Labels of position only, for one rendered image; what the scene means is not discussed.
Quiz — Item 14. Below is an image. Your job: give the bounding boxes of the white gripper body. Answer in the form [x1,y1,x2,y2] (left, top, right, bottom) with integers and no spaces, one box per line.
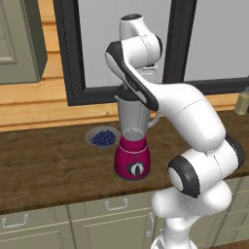
[108,68,160,87]

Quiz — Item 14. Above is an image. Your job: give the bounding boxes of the black blender lid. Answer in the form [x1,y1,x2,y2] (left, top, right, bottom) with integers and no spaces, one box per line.
[114,85,144,103]

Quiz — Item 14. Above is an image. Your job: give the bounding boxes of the magenta blender with clear jar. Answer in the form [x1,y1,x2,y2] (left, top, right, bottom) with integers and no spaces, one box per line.
[113,94,161,182]

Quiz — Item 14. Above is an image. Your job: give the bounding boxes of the blueberries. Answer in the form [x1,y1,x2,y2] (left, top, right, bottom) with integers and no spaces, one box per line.
[90,129,117,147]

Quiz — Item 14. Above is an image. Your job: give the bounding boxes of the grey bowl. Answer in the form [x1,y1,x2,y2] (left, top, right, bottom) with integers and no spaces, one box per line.
[85,125,123,151]

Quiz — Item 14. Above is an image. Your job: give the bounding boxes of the yellowish glass bottle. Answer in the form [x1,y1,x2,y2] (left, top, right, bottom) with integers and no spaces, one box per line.
[233,85,249,117]

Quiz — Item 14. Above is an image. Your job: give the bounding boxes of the olive green drawer front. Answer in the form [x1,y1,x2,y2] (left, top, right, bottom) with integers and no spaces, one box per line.
[67,190,156,222]
[0,204,70,235]

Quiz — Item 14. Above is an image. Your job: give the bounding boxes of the olive green cupboard door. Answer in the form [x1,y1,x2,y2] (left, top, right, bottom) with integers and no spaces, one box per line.
[0,222,76,249]
[70,207,163,249]

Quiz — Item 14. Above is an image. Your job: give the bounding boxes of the olive green cupboard run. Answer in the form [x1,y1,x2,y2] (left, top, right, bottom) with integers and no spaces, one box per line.
[191,175,249,249]

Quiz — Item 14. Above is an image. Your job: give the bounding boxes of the black window frame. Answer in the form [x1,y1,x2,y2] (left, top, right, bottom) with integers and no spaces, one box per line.
[53,0,249,108]

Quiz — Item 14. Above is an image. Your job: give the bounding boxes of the silver drawer handle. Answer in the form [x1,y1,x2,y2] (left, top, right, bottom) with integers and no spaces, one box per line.
[1,213,31,230]
[104,197,129,212]

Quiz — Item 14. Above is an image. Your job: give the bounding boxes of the olive green wall cupboard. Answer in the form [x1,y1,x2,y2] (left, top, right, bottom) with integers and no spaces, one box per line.
[0,0,49,86]

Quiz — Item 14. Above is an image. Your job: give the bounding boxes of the silver cupboard door handle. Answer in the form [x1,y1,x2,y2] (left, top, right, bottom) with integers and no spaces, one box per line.
[145,211,157,240]

